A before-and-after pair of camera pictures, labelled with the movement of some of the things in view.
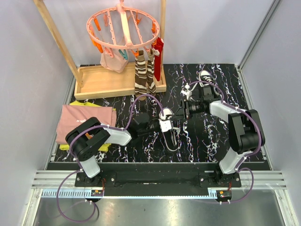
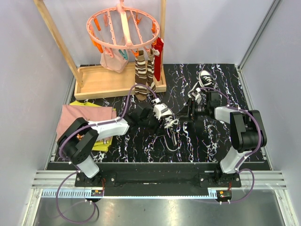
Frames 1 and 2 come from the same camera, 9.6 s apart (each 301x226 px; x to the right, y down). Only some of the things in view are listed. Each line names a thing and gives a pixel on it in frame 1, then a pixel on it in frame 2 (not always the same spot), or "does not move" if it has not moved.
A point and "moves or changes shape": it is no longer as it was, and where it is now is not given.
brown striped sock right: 150,80 does not move
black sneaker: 172,137 does not move
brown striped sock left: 140,82 does not move
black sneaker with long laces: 175,133 moves or changes shape
